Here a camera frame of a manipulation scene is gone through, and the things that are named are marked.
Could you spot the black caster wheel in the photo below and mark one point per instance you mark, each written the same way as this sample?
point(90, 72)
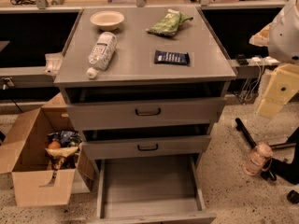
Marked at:
point(293, 197)

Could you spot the yellow snack bag in box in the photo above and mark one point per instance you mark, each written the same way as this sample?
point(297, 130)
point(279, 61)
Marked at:
point(62, 158)

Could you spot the clear plastic jug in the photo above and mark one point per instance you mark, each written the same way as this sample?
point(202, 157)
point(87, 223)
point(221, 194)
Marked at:
point(256, 160)

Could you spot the black power adapter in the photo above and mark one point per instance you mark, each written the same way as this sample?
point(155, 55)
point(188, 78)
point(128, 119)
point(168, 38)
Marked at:
point(241, 59)

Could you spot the white power strip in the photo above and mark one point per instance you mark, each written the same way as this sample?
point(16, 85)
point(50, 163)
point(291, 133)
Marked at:
point(265, 61)

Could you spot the clear plastic water bottle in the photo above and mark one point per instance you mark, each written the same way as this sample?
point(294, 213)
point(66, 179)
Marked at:
point(101, 55)

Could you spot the open cardboard box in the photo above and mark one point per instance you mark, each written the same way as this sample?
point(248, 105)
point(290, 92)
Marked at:
point(23, 154)

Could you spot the grey side bracket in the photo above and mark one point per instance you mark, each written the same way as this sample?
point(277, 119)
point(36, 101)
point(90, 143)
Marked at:
point(53, 63)

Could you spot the green chip bag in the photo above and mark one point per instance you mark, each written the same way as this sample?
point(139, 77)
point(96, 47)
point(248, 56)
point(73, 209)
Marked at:
point(169, 23)

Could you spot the grey middle drawer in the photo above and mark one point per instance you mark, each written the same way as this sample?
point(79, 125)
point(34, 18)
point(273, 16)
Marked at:
point(146, 147)

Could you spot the dark blue snack bag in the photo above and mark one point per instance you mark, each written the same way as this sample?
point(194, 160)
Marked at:
point(66, 138)

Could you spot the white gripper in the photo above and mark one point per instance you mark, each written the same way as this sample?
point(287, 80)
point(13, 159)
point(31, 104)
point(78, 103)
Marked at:
point(286, 37)

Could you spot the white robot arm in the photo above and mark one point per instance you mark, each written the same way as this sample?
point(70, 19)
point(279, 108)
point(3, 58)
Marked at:
point(281, 37)

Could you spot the grey drawer cabinet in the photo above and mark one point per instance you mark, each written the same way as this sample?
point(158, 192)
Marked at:
point(133, 75)

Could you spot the grey open bottom drawer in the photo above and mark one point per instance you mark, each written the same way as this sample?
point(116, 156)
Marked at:
point(151, 190)

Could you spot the orange fruit in box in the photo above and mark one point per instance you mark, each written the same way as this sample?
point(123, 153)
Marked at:
point(54, 145)

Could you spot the grey top drawer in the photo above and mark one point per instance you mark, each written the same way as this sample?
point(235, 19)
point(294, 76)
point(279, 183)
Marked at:
point(149, 113)

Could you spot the blue rxbar blueberry wrapper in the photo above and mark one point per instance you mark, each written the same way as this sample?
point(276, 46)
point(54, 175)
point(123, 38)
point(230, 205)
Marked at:
point(174, 58)

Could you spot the cream ceramic bowl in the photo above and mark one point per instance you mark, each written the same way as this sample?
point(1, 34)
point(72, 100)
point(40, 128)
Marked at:
point(107, 20)

